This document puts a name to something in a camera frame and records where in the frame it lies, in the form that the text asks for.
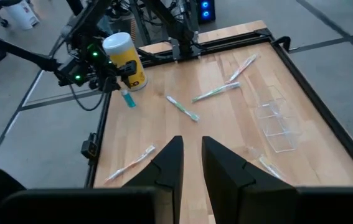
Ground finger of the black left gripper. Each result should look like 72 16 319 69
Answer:
121 75 134 90
120 59 139 77

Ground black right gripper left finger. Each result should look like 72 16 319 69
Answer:
122 135 185 224

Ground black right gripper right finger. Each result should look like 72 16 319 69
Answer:
201 136 299 224

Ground small blue bottle white cap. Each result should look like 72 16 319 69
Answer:
120 89 137 109

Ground orange toothbrush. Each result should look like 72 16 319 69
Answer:
246 146 289 183
103 144 157 184
225 53 260 85

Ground green toothbrush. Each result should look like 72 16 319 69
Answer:
191 82 242 103
166 95 200 123

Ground yellow paper cup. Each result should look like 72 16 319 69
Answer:
101 32 148 92

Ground clear plastic organizer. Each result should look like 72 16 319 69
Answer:
253 84 303 154

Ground computer tower with blue fans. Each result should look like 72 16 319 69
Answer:
196 0 217 24

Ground white bucket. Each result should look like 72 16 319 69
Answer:
3 0 40 31

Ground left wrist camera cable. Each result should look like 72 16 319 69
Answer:
68 81 107 112

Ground small black table-level camera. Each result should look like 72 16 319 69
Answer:
80 133 99 161

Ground black frame bar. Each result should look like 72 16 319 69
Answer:
0 27 60 73

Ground black aluminium table frame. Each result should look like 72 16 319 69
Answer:
84 27 353 189

